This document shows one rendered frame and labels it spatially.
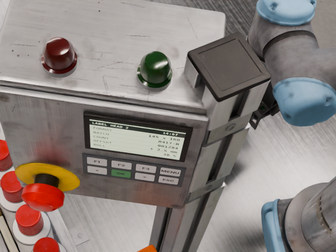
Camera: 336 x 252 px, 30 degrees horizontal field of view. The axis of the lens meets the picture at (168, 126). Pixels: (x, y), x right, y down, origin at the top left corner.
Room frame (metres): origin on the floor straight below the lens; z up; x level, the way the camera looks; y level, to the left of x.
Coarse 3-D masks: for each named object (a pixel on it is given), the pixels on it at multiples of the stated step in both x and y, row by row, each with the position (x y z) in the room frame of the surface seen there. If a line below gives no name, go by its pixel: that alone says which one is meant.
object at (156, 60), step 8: (144, 56) 0.26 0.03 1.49; (152, 56) 0.26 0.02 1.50; (160, 56) 0.26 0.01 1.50; (144, 64) 0.25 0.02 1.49; (152, 64) 0.25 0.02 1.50; (160, 64) 0.25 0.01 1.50; (168, 64) 0.25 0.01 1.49; (144, 72) 0.24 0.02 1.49; (152, 72) 0.24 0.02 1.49; (160, 72) 0.25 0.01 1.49; (168, 72) 0.25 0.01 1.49; (144, 80) 0.24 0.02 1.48; (152, 80) 0.24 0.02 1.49; (160, 80) 0.24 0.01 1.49; (168, 80) 0.25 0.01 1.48; (144, 88) 0.24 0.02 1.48; (152, 88) 0.24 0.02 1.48; (160, 88) 0.24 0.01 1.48
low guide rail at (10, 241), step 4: (0, 216) 0.31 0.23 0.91; (0, 220) 0.31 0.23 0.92; (4, 220) 0.31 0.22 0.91; (0, 224) 0.30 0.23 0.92; (4, 224) 0.30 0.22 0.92; (0, 228) 0.29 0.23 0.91; (4, 228) 0.29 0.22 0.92; (4, 232) 0.29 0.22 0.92; (8, 232) 0.29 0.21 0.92; (4, 236) 0.28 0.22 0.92; (8, 236) 0.28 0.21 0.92; (8, 240) 0.28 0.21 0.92; (12, 240) 0.28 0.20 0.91; (8, 244) 0.27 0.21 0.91; (12, 244) 0.27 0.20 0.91; (8, 248) 0.26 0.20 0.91; (12, 248) 0.27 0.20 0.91; (16, 248) 0.27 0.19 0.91
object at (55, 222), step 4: (48, 212) 0.32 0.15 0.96; (52, 212) 0.32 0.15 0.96; (48, 216) 0.31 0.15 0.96; (52, 216) 0.31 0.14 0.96; (56, 216) 0.31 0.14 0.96; (52, 220) 0.30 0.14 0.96; (56, 220) 0.31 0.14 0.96; (52, 224) 0.30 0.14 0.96; (56, 224) 0.30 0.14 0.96; (60, 224) 0.30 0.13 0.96; (56, 228) 0.29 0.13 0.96; (60, 228) 0.29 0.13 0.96; (56, 232) 0.29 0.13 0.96; (60, 232) 0.29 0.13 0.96; (64, 232) 0.29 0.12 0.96; (60, 236) 0.28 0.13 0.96; (64, 236) 0.28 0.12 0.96; (60, 240) 0.28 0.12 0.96; (64, 240) 0.28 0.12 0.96; (68, 240) 0.28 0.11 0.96; (64, 244) 0.27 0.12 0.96; (68, 244) 0.27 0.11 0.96; (68, 248) 0.27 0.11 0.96; (72, 248) 0.27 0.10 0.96
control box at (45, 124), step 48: (48, 0) 0.30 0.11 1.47; (96, 0) 0.31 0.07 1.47; (0, 48) 0.25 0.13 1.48; (96, 48) 0.27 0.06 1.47; (144, 48) 0.28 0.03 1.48; (192, 48) 0.28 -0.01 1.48; (0, 96) 0.22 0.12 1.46; (48, 96) 0.22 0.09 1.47; (96, 96) 0.23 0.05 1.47; (144, 96) 0.24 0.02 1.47; (192, 96) 0.24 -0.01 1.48; (48, 144) 0.22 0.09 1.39; (192, 144) 0.23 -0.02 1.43; (96, 192) 0.22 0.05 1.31; (144, 192) 0.23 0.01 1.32
